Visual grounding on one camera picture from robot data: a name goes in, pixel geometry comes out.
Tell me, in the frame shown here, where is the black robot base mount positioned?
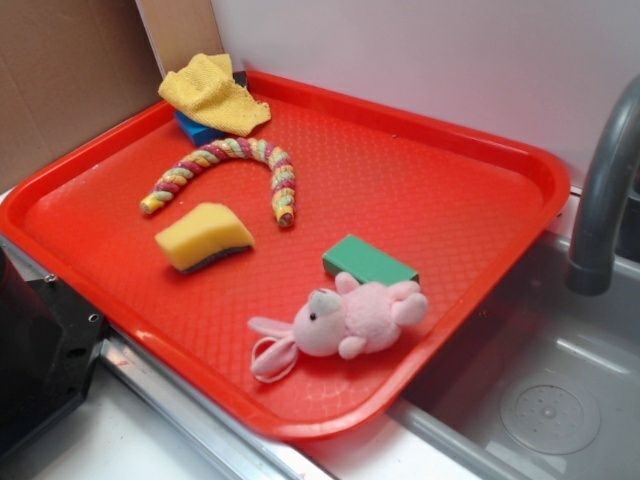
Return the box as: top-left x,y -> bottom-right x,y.
1,252 -> 107,460

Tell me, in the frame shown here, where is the green rectangular block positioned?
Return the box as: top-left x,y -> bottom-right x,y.
322,235 -> 420,286

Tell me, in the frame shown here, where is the yellow sponge with grey pad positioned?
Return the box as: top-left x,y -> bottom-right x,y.
154,203 -> 255,273

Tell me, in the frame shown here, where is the pink plush bunny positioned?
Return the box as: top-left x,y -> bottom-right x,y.
248,272 -> 429,383

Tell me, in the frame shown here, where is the yellow cloth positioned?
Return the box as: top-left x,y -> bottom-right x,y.
158,53 -> 271,137

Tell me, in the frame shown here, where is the red plastic tray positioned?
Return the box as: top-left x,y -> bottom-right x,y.
1,72 -> 570,440

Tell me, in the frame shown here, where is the brown cardboard panel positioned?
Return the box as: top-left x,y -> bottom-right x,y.
1,1 -> 223,191

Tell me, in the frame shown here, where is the grey plastic sink basin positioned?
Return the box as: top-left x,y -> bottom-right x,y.
390,234 -> 639,479

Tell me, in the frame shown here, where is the grey faucet spout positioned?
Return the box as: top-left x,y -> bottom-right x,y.
565,78 -> 639,296

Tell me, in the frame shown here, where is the multicoloured twisted rope toy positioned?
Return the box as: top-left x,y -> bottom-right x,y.
139,138 -> 297,228

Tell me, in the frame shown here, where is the blue block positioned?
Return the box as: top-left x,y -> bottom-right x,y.
174,111 -> 226,147

